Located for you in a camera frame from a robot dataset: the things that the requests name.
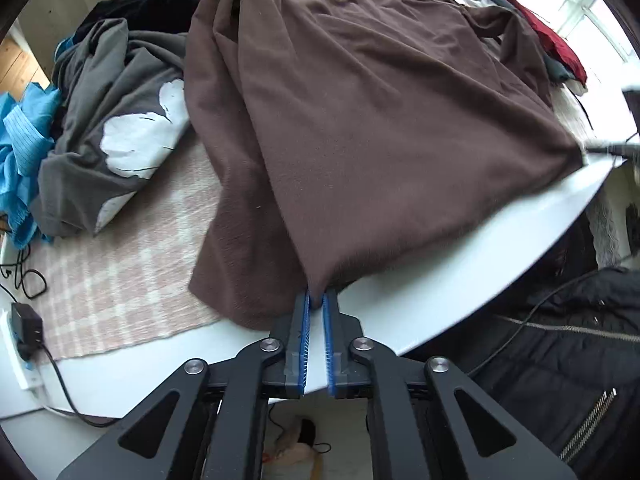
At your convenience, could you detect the red garment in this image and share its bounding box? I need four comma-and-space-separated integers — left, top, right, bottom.
487, 0, 588, 86

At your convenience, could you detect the thin black cable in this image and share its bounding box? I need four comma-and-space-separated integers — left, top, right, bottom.
0, 247, 47, 301

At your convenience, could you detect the white power strip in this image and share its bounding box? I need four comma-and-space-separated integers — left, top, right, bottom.
0, 305, 46, 393

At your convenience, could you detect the navy garment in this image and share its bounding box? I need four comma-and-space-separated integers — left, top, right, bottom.
72, 0, 213, 43

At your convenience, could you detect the black adapter cable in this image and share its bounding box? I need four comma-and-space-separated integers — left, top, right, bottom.
37, 345, 126, 428

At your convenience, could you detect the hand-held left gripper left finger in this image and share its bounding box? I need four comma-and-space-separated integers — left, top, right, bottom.
57, 287, 313, 480

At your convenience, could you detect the grey garment with white print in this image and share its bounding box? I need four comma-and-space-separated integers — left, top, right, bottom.
31, 17, 193, 238

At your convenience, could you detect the black power adapter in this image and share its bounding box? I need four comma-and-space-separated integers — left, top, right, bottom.
11, 302, 45, 361

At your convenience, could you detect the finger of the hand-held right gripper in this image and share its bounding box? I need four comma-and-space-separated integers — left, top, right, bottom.
582, 141, 640, 158

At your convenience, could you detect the pink slipper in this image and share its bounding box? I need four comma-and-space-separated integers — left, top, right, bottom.
262, 417, 331, 480

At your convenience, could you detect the pink plaid mat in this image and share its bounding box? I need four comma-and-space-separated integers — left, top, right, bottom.
27, 85, 598, 361

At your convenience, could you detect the grey lace knit cloth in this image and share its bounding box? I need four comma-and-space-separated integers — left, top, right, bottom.
587, 195, 636, 268

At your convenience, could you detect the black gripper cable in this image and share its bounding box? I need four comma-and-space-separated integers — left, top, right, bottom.
467, 267, 608, 378

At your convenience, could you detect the black jacket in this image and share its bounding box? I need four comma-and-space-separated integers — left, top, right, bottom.
400, 205, 640, 480

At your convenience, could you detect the blue garment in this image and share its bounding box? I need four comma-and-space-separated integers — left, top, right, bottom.
0, 82, 63, 251

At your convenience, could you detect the white bay window frame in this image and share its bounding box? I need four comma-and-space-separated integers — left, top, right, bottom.
500, 0, 640, 66

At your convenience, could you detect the dark grey garment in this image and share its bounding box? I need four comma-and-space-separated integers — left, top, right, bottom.
470, 0, 576, 85

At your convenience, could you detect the brown garment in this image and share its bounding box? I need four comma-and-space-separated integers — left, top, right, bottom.
184, 0, 586, 331

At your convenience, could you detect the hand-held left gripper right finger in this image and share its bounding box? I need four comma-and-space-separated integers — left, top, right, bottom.
322, 290, 578, 480

